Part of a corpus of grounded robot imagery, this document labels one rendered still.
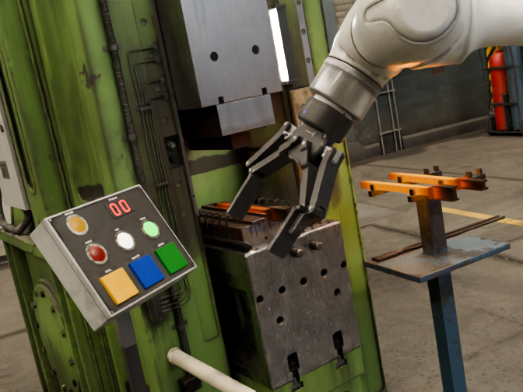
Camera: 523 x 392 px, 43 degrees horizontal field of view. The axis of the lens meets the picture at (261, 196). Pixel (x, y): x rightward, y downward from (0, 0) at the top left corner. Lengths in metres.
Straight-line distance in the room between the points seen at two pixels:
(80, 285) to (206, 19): 0.87
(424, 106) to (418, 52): 9.03
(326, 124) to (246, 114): 1.13
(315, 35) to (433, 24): 1.68
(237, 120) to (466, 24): 1.30
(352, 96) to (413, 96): 8.77
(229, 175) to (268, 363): 0.80
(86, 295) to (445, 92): 8.77
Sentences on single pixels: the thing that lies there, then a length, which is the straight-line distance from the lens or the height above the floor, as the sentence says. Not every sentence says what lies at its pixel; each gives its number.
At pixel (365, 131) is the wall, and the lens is 9.22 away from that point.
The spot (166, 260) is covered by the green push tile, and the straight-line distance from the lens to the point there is 1.72.
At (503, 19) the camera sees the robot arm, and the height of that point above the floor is 1.44.
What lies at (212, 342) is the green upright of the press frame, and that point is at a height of 0.61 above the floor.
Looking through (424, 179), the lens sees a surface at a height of 0.99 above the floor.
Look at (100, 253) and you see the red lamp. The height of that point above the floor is 1.09.
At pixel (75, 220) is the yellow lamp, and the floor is 1.17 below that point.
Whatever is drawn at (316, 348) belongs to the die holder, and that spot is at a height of 0.53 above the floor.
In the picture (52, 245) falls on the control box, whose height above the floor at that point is 1.13.
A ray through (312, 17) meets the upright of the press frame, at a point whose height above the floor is 1.59.
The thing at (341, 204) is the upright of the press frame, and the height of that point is 0.90.
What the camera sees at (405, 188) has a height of 0.99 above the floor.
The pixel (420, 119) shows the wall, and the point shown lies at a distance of 9.75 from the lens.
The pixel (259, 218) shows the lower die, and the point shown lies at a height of 0.99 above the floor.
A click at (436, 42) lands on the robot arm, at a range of 0.75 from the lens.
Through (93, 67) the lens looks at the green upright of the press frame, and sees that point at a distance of 1.98.
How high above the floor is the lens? 1.44
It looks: 11 degrees down
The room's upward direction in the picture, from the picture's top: 11 degrees counter-clockwise
